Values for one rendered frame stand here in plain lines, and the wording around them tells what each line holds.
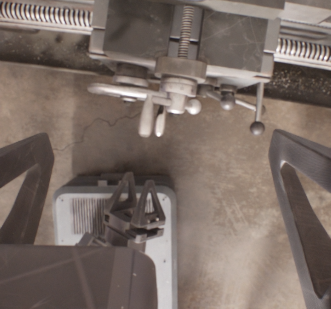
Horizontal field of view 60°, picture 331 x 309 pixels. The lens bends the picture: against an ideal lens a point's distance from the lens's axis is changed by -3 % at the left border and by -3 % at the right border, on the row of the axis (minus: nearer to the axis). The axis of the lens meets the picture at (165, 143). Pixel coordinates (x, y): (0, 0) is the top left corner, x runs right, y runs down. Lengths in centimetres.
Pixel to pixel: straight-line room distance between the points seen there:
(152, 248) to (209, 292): 53
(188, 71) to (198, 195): 103
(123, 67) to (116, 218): 36
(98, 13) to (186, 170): 97
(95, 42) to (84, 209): 79
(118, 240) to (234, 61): 39
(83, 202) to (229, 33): 92
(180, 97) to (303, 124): 110
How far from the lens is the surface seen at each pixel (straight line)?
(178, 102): 55
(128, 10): 60
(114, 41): 58
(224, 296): 175
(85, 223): 130
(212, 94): 72
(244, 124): 148
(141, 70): 73
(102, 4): 69
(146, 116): 51
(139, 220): 50
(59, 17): 79
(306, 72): 115
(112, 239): 55
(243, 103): 89
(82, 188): 128
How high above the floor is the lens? 144
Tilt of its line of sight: 84 degrees down
